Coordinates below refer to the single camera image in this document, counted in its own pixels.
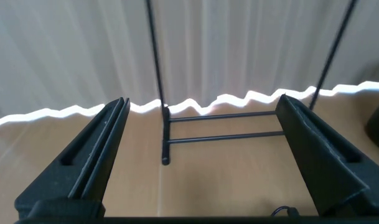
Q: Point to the black clothes rack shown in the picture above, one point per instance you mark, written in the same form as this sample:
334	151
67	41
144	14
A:
165	133

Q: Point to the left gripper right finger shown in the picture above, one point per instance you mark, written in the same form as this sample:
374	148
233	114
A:
313	155

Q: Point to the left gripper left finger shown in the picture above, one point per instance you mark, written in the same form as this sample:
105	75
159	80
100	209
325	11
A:
83	161

